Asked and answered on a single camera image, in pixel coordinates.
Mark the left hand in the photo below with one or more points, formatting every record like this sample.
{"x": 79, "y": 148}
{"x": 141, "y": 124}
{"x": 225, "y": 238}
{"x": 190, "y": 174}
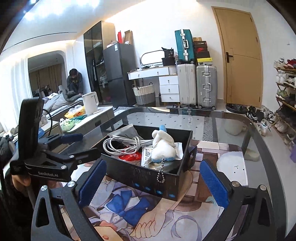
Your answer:
{"x": 21, "y": 182}

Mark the woven laundry basket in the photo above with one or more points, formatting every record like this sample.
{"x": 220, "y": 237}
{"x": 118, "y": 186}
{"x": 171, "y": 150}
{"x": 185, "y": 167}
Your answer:
{"x": 144, "y": 95}

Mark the yellow snack bag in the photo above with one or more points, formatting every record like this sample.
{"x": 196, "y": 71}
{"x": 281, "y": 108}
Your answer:
{"x": 75, "y": 111}

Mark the teal suitcase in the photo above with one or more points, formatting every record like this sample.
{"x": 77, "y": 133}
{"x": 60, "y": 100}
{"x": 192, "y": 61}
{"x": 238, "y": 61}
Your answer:
{"x": 185, "y": 46}

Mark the purple bag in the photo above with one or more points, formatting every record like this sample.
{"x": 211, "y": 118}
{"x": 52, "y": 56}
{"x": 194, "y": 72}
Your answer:
{"x": 293, "y": 154}

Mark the black refrigerator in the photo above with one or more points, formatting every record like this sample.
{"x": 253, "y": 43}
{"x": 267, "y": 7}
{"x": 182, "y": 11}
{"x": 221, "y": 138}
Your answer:
{"x": 119, "y": 60}

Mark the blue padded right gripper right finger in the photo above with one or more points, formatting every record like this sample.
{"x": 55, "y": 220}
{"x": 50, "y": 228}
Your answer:
{"x": 250, "y": 205}

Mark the white desk with drawers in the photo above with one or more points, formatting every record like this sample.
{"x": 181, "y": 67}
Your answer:
{"x": 168, "y": 81}

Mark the shoe rack with shoes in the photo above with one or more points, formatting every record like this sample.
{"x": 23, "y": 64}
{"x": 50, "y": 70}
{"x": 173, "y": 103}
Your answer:
{"x": 285, "y": 97}

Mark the anime printed mat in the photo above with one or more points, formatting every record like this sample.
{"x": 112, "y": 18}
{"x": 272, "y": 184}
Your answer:
{"x": 120, "y": 212}

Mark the white printed packet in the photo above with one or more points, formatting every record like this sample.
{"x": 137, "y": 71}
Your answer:
{"x": 147, "y": 152}

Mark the white electric kettle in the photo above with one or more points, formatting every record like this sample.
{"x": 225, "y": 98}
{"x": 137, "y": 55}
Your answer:
{"x": 91, "y": 102}

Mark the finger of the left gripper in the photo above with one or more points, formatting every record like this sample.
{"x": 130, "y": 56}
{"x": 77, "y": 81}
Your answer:
{"x": 79, "y": 157}
{"x": 58, "y": 139}

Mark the person in dark hoodie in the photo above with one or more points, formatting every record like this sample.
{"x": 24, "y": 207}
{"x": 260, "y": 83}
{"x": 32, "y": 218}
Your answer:
{"x": 75, "y": 81}

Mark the stack of shoe boxes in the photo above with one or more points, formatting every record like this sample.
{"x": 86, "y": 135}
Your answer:
{"x": 202, "y": 54}

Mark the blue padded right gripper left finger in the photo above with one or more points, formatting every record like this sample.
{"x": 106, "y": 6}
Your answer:
{"x": 48, "y": 222}

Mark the white suitcase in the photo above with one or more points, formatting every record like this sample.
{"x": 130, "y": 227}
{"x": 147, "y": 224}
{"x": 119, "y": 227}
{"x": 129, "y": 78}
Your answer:
{"x": 187, "y": 84}

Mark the silver suitcase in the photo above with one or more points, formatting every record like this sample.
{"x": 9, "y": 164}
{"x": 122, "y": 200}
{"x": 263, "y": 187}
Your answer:
{"x": 207, "y": 86}

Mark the dark glass cabinet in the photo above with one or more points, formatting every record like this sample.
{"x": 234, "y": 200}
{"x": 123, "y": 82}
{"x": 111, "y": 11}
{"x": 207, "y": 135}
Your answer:
{"x": 96, "y": 39}

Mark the red plastic bag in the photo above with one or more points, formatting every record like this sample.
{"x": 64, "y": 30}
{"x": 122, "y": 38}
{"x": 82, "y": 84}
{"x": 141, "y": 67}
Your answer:
{"x": 137, "y": 156}

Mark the white trash bin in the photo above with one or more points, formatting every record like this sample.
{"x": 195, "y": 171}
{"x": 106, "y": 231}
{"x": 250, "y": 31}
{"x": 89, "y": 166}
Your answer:
{"x": 234, "y": 127}

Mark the green white packet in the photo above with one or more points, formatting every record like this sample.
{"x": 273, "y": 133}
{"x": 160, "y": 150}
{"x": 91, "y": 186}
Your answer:
{"x": 127, "y": 131}

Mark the white blue plush toy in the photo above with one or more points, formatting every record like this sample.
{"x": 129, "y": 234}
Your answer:
{"x": 163, "y": 150}

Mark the black cardboard box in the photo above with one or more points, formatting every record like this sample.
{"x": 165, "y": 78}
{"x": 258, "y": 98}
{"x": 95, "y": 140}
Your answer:
{"x": 144, "y": 178}

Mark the green plastic bag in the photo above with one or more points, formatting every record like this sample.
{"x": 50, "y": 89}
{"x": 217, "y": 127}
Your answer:
{"x": 68, "y": 124}

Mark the black handbag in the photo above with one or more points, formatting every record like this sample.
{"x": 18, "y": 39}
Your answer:
{"x": 168, "y": 59}

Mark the wooden door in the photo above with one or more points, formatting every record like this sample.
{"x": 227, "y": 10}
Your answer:
{"x": 242, "y": 58}

